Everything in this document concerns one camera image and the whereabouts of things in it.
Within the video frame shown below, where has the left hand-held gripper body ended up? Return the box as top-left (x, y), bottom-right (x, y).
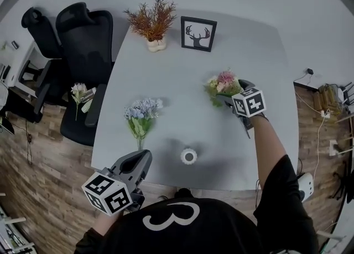
top-left (81, 165), bottom-right (147, 216)

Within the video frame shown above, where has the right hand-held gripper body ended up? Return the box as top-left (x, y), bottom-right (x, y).
top-left (224, 87), bottom-right (267, 139)

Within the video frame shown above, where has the pink flower bouquet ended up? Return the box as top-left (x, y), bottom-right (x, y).
top-left (204, 68), bottom-right (243, 107)

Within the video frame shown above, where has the white vase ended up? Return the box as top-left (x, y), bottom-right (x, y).
top-left (180, 147), bottom-right (199, 165)

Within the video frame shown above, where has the blue flower bouquet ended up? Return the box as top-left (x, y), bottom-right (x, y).
top-left (123, 97), bottom-right (164, 151)

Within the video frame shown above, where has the person's right forearm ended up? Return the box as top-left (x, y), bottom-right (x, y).
top-left (250, 114), bottom-right (287, 182)

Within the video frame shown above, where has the person's left forearm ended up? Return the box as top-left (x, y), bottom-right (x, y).
top-left (92, 210), bottom-right (123, 236)

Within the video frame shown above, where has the white flower sprig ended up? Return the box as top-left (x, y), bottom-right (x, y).
top-left (70, 82), bottom-right (88, 122)

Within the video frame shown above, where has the black framed deer picture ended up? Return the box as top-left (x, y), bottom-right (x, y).
top-left (180, 15), bottom-right (218, 53)

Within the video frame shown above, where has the shiny small packet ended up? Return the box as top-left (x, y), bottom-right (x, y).
top-left (82, 86), bottom-right (97, 101)

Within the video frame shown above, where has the person's black printed shirt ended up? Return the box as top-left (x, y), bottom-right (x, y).
top-left (74, 154), bottom-right (320, 254)

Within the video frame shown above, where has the white metal rack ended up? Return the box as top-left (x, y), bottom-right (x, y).
top-left (0, 208), bottom-right (35, 254)

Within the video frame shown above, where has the white floor socket box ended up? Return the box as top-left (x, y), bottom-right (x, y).
top-left (329, 139), bottom-right (343, 157)

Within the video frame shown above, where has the white round floor device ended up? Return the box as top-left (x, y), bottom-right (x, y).
top-left (297, 172), bottom-right (315, 203)

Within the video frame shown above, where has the black router with antennas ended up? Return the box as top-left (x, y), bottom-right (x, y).
top-left (341, 81), bottom-right (354, 104)

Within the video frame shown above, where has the orange plant in white pot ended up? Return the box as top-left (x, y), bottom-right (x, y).
top-left (123, 0), bottom-right (178, 53)

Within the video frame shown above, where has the black office chair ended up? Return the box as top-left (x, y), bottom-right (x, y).
top-left (333, 164), bottom-right (354, 201)
top-left (21, 6), bottom-right (63, 123)
top-left (55, 2), bottom-right (114, 147)

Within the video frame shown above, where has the white side desk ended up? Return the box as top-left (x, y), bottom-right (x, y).
top-left (0, 39), bottom-right (38, 95)

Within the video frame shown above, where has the white power cable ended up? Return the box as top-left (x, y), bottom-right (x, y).
top-left (315, 114), bottom-right (330, 182)

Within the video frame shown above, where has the thin black floor cable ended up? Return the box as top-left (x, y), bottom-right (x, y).
top-left (24, 120), bottom-right (34, 165)

